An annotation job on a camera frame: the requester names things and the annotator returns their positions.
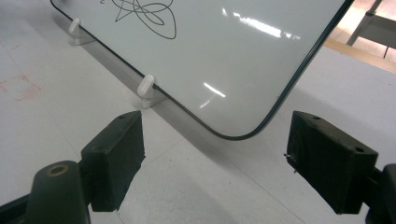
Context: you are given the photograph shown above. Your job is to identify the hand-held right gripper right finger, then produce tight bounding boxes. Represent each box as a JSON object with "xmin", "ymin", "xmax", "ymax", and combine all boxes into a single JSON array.
[{"xmin": 285, "ymin": 110, "xmax": 379, "ymax": 216}]

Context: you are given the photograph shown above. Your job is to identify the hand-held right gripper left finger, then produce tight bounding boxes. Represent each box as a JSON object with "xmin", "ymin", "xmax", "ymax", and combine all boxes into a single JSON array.
[{"xmin": 80, "ymin": 110, "xmax": 147, "ymax": 213}]

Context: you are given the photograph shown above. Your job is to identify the white plastic whiteboard stand foot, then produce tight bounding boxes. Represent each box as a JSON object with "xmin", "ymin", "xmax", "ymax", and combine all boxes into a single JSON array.
[
  {"xmin": 68, "ymin": 17, "xmax": 94, "ymax": 47},
  {"xmin": 136, "ymin": 74, "xmax": 166, "ymax": 109}
]

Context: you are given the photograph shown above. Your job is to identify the white whiteboard with black scribble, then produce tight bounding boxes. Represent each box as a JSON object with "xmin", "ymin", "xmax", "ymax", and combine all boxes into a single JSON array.
[{"xmin": 49, "ymin": 0, "xmax": 355, "ymax": 142}]

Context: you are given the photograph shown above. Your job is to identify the grey metal table frame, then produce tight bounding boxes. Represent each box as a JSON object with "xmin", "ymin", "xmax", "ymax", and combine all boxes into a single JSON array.
[{"xmin": 346, "ymin": 0, "xmax": 396, "ymax": 59}]

